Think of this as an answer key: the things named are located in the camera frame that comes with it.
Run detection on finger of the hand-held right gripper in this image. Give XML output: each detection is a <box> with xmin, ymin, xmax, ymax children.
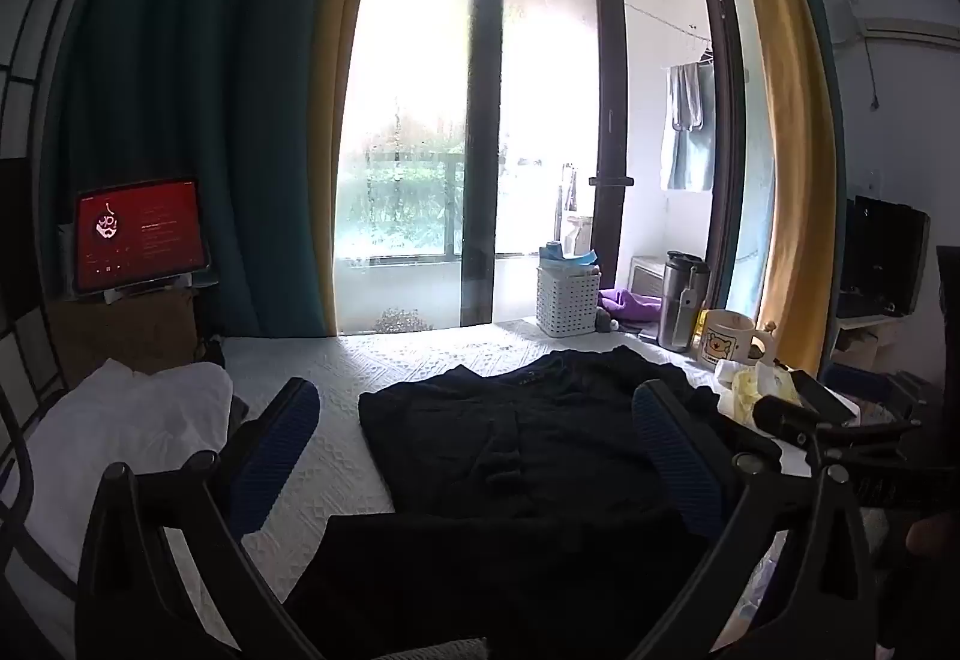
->
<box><xmin>752</xmin><ymin>396</ymin><xmax>923</xmax><ymax>452</ymax></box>
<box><xmin>787</xmin><ymin>371</ymin><xmax>860</xmax><ymax>426</ymax></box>

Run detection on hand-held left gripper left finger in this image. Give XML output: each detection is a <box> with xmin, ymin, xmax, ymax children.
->
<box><xmin>75</xmin><ymin>377</ymin><xmax>323</xmax><ymax>660</ymax></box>

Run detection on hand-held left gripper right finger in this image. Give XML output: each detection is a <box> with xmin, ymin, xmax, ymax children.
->
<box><xmin>631</xmin><ymin>379</ymin><xmax>878</xmax><ymax>660</ymax></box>

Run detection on black shirt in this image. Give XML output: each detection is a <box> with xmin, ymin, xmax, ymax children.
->
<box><xmin>358</xmin><ymin>345</ymin><xmax>782</xmax><ymax>542</ymax></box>

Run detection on black knit garment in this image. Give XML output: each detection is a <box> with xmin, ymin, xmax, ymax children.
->
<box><xmin>285</xmin><ymin>512</ymin><xmax>713</xmax><ymax>660</ymax></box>

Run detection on hanging grey clothes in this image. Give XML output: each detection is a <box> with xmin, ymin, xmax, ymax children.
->
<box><xmin>659</xmin><ymin>58</ymin><xmax>718</xmax><ymax>193</ymax></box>

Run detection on person's right hand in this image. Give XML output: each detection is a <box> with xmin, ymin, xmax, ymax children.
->
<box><xmin>906</xmin><ymin>514</ymin><xmax>960</xmax><ymax>557</ymax></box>

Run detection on yellow tissue pack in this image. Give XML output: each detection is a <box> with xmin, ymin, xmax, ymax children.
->
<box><xmin>715</xmin><ymin>360</ymin><xmax>805</xmax><ymax>422</ymax></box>

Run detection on white cartoon mug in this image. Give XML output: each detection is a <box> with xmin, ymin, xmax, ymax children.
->
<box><xmin>697</xmin><ymin>309</ymin><xmax>778</xmax><ymax>373</ymax></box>

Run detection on white quilted bedspread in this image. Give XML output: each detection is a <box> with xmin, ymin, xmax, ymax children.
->
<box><xmin>0</xmin><ymin>317</ymin><xmax>826</xmax><ymax>660</ymax></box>

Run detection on steel tumbler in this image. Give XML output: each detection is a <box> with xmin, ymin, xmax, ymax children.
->
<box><xmin>657</xmin><ymin>250</ymin><xmax>712</xmax><ymax>353</ymax></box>

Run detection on purple cloth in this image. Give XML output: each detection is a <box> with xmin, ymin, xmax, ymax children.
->
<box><xmin>598</xmin><ymin>287</ymin><xmax>665</xmax><ymax>325</ymax></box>

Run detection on white folded cloth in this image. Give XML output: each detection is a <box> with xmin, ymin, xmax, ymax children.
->
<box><xmin>0</xmin><ymin>358</ymin><xmax>236</xmax><ymax>631</ymax></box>

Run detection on white grille crate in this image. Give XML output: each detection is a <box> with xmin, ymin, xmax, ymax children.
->
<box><xmin>627</xmin><ymin>254</ymin><xmax>670</xmax><ymax>302</ymax></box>

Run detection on potted plant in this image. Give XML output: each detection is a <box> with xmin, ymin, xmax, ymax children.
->
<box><xmin>373</xmin><ymin>307</ymin><xmax>437</xmax><ymax>335</ymax></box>

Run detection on white slatted basket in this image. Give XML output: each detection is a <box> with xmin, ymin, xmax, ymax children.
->
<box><xmin>535</xmin><ymin>261</ymin><xmax>602</xmax><ymax>339</ymax></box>

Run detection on brown cardboard box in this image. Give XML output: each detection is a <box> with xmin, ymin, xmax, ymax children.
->
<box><xmin>49</xmin><ymin>289</ymin><xmax>205</xmax><ymax>392</ymax></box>

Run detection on tablet stand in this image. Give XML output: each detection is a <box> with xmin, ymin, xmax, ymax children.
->
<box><xmin>101</xmin><ymin>272</ymin><xmax>202</xmax><ymax>306</ymax></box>

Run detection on blue item in basket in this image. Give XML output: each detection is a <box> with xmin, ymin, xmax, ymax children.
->
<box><xmin>541</xmin><ymin>241</ymin><xmax>602</xmax><ymax>272</ymax></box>

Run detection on yellow curtain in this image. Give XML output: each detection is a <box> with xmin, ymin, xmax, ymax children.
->
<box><xmin>310</xmin><ymin>0</ymin><xmax>392</xmax><ymax>338</ymax></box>
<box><xmin>709</xmin><ymin>0</ymin><xmax>839</xmax><ymax>370</ymax></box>

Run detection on tablet with red screen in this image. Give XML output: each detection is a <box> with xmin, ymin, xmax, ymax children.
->
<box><xmin>73</xmin><ymin>178</ymin><xmax>210</xmax><ymax>295</ymax></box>

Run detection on balcony railing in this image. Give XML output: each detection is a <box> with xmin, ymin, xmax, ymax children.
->
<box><xmin>358</xmin><ymin>150</ymin><xmax>467</xmax><ymax>257</ymax></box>

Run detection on white air conditioner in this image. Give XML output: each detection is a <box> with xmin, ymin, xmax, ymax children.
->
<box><xmin>853</xmin><ymin>13</ymin><xmax>960</xmax><ymax>44</ymax></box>

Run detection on teal curtain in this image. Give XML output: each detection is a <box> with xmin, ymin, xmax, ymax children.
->
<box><xmin>37</xmin><ymin>0</ymin><xmax>361</xmax><ymax>340</ymax></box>

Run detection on dark door frame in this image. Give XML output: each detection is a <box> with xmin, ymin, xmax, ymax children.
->
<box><xmin>581</xmin><ymin>0</ymin><xmax>640</xmax><ymax>325</ymax></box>
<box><xmin>458</xmin><ymin>0</ymin><xmax>509</xmax><ymax>329</ymax></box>
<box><xmin>688</xmin><ymin>0</ymin><xmax>752</xmax><ymax>325</ymax></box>

